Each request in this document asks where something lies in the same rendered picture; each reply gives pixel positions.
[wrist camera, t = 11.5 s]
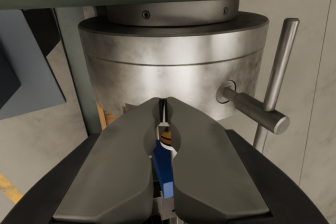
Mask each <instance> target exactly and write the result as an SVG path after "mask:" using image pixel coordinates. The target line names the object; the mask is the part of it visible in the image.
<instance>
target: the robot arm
mask: <svg viewBox="0 0 336 224"><path fill-rule="evenodd" d="M164 114H165V123H168V124H169V125H170V131H171V146H172V147H173V148H174V150H175V151H176V152H177V154H176V155H175V157H174V158H173V160H172V175H173V198H174V210H175V213H176V215H177V217H178V218H179V219H180V220H182V221H184V222H185V223H187V224H329V223H328V221H327V220H326V218H325V217H324V216H323V214H322V213H321V212H320V210H319V209H318V208H317V207H316V205H315V204H314V203H313V202H312V201H311V199H310V198H309V197H308V196H307V195H306V194H305V193H304V192H303V190H302V189H301V188H300V187H299V186H298V185H297V184H296V183H295V182H294V181H293V180H292V179H291V178H290V177H289V176H287V175H286V174H285V173H284V172H283V171H282V170H281V169H280V168H278V167H277V166H276V165H275V164H274V163H272V162H271V161H270V160H269V159H268V158H266V157H265V156H264V155H263V154H262V153H260V152H259V151H258V150H257V149H256V148H255V147H253V146H252V145H251V144H250V143H249V142H247V141H246V140H245V139H244V138H243V137H241V136H240V135H239V134H238V133H237V132H235V131H234V130H233V129H225V128H224V127H223V126H222V125H220V124H219V123H218V122H217V121H215V120H214V119H213V118H211V117H210V116H208V115H207V114H205V113H204V112H202V111H200V110H198V109H196V108H194V107H192V106H190V105H188V104H186V103H184V102H183V101H181V100H179V99H177V98H175V97H172V96H170V97H167V98H160V97H153V98H151V99H149V100H147V101H146V102H144V103H142V104H140V105H138V106H137V107H135V108H133V109H131V110H130V111H128V112H126V113H124V114H123V115H121V116H120V117H118V118H117V119H115V120H114V121H113V122H112V123H110V124H109V125H108V126H107V127H106V128H105V129H104V130H103V131H101V132H100V133H92V134H91V135H90V136H89V137H88V138H87V139H85V140H84V141H83V142H82V143H81V144H80V145H79V146H77V147H76V148H75V149H74V150H73V151H72V152H71V153H69V154H68V155H67V156H66V157H65V158H64V159H63V160H61V161H60V162H59V163H58V164H57V165H56V166H55V167H53V168H52V169H51V170H50V171H49V172H48V173H47V174H45V175H44V176H43V177H42V178H41V179H40V180H39V181H38V182H37V183H36V184H35V185H34V186H33V187H31V188H30V189H29V191H28V192H27V193H26V194H25V195H24V196H23V197H22V198H21V199H20V200H19V201H18V202H17V203H16V205H15V206H14V207H13V208H12V209H11V210H10V212H9V213H8V214H7V215H6V217H5V218H4V219H3V220H2V222H1V223H0V224H142V223H143V222H145V221H146V220H147V219H148V218H149V217H150V215H151V213H152V207H153V197H154V183H153V172H152V162H151V159H150V157H149V156H150V154H151V152H152V151H153V150H154V149H155V148H156V146H157V140H156V128H157V127H158V125H159V124H160V123H163V116H164Z"/></svg>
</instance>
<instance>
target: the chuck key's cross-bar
mask: <svg viewBox="0 0 336 224"><path fill-rule="evenodd" d="M299 23H300V20H299V19H298V18H286V19H284V21H283V25H282V29H281V33H280V37H279V41H278V45H277V49H276V53H275V57H274V61H273V65H272V69H271V73H270V77H269V81H268V85H267V89H266V93H265V97H264V101H263V105H262V109H263V110H264V111H265V112H270V111H274V110H275V107H276V103H277V100H278V97H279V93H280V90H281V86H282V83H283V79H284V76H285V72H286V69H287V65H288V62H289V58H290V55H291V51H292V48H293V44H294V41H295V37H296V34H297V30H298V27H299ZM268 131H269V130H268V129H266V128H265V127H263V126H262V125H260V124H259V123H258V125H257V129H256V133H255V137H254V141H253V147H254V148H256V149H257V150H258V151H259V152H260V153H262V154H263V155H264V146H265V142H266V138H267V135H268Z"/></svg>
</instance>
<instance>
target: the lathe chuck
mask: <svg viewBox="0 0 336 224"><path fill-rule="evenodd" d="M264 48H265V45H264V46H263V47H262V48H261V49H259V50H257V51H255V52H253V53H251V54H248V55H245V56H241V57H237V58H233V59H228V60H223V61H216V62H208V63H198V64H182V65H148V64H133V63H124V62H117V61H111V60H106V59H102V58H99V57H96V56H93V55H91V54H89V53H87V52H86V51H85V50H84V49H83V53H84V57H85V62H86V66H87V70H88V75H89V79H90V83H91V88H92V92H93V96H94V99H95V101H96V103H97V104H98V105H99V106H100V107H101V108H102V109H103V110H105V111H106V112H108V113H110V114H112V115H114V116H116V117H120V116H121V115H123V114H125V113H126V110H125V107H126V106H127V105H128V104H131V105H136V106H139V105H141V104H142V103H144V102H146V101H148V100H150V99H151V98H154V97H157V98H161V99H164V98H168V97H174V98H176V99H178V100H180V101H182V102H184V103H186V104H188V105H190V106H192V107H194V108H196V109H198V110H200V111H201V112H203V113H205V114H207V115H208V116H210V117H211V118H212V119H214V120H215V121H218V120H221V119H224V118H227V117H229V116H231V115H234V114H236V113H238V112H239V110H238V109H236V108H234V106H233V102H231V101H230V100H228V101H226V102H218V101H217V100H216V92H217V90H218V88H219V86H220V85H221V84H222V83H224V82H226V81H233V82H234V84H235V91H236V92H237V93H246V94H248V95H249V96H251V97H253V98H254V96H255V93H256V88H257V83H258V78H259V73H260V68H261V63H262V58H263V53H264Z"/></svg>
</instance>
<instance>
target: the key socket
mask: <svg viewBox="0 0 336 224"><path fill-rule="evenodd" d="M225 87H230V88H231V89H232V90H234V91H235V84H234V82H233V81H232V80H228V81H225V82H224V83H222V84H221V85H220V86H219V88H218V89H217V91H216V95H215V97H216V100H217V101H218V102H219V103H224V102H226V101H228V99H226V98H225V97H221V96H222V88H225Z"/></svg>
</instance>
